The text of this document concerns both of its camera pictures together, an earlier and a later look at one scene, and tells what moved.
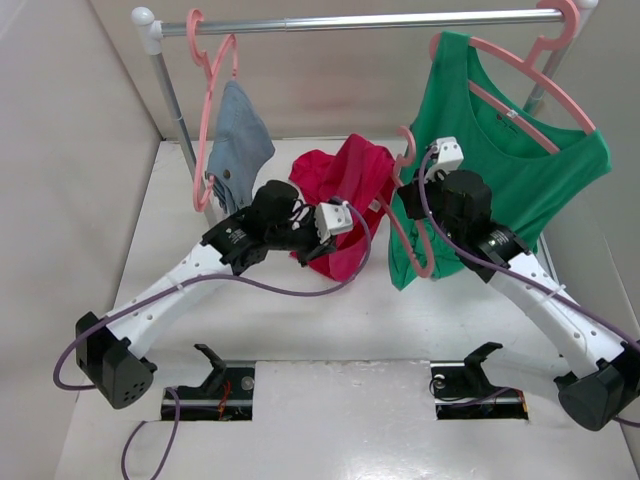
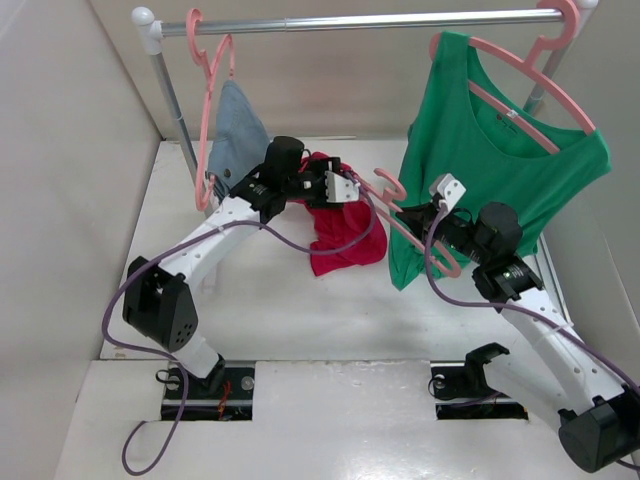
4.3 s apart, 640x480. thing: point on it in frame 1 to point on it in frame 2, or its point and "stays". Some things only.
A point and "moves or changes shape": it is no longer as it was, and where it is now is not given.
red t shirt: [363, 173] moves or changes shape
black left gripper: [323, 249] to [320, 169]
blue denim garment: [240, 145] stays
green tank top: [532, 149] stays
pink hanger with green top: [527, 66] stays
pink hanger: [394, 183] moves or changes shape
